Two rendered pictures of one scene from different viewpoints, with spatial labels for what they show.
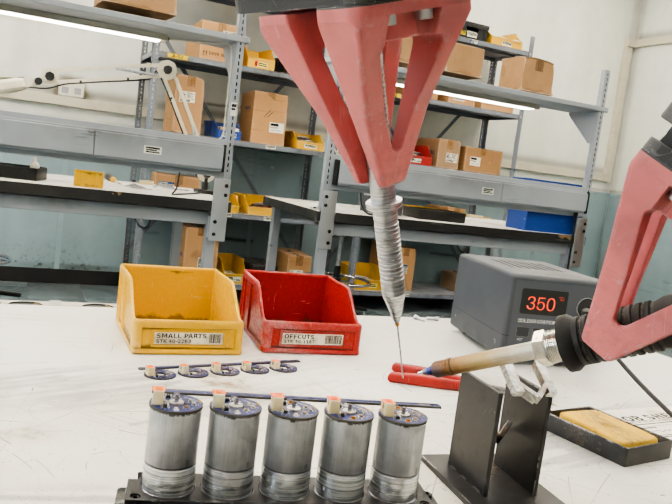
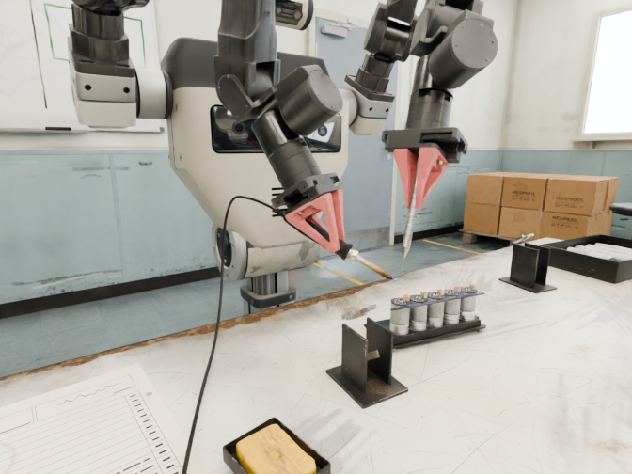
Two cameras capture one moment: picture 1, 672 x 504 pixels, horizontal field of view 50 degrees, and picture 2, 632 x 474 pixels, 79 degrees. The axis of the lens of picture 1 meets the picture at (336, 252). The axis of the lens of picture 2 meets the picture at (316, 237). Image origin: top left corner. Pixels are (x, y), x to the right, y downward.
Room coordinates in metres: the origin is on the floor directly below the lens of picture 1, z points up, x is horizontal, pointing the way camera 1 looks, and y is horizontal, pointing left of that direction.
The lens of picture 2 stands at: (0.79, -0.23, 1.01)
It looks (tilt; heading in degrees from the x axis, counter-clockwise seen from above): 13 degrees down; 170
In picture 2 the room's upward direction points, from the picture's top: straight up
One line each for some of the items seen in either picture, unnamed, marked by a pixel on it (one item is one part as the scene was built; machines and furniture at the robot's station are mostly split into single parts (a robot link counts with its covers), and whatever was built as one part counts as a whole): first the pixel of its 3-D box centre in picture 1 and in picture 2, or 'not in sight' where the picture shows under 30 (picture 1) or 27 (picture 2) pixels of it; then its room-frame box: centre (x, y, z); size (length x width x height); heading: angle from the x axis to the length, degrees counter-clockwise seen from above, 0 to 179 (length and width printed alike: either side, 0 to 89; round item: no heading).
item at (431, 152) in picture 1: (427, 160); not in sight; (5.16, -0.56, 1.06); 1.20 x 0.45 x 2.12; 114
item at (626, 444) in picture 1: (605, 433); (275, 461); (0.53, -0.22, 0.76); 0.07 x 0.05 x 0.02; 33
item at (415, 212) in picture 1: (433, 214); not in sight; (3.29, -0.42, 0.77); 0.24 x 0.16 x 0.04; 113
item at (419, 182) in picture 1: (469, 190); not in sight; (3.15, -0.54, 0.90); 1.30 x 0.06 x 0.12; 114
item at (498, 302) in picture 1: (524, 307); not in sight; (0.82, -0.22, 0.80); 0.15 x 0.12 x 0.10; 12
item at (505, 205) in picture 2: not in sight; (534, 211); (-2.70, 2.67, 0.38); 1.20 x 0.80 x 0.73; 30
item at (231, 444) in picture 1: (230, 454); (450, 308); (0.33, 0.04, 0.79); 0.02 x 0.02 x 0.05
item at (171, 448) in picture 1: (171, 452); (466, 306); (0.33, 0.07, 0.79); 0.02 x 0.02 x 0.05
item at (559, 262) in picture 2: not in sight; (606, 256); (0.09, 0.55, 0.77); 0.24 x 0.16 x 0.04; 107
